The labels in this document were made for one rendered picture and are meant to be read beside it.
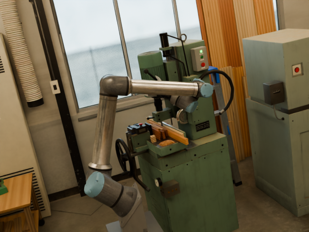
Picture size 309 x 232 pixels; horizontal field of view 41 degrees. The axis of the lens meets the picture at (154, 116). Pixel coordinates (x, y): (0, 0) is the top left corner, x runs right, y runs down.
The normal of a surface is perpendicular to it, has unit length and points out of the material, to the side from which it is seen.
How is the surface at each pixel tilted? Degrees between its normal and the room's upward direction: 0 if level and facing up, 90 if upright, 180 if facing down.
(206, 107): 90
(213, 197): 90
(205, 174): 90
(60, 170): 90
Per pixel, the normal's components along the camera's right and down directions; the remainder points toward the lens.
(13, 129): 0.29, 0.22
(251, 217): -0.18, -0.94
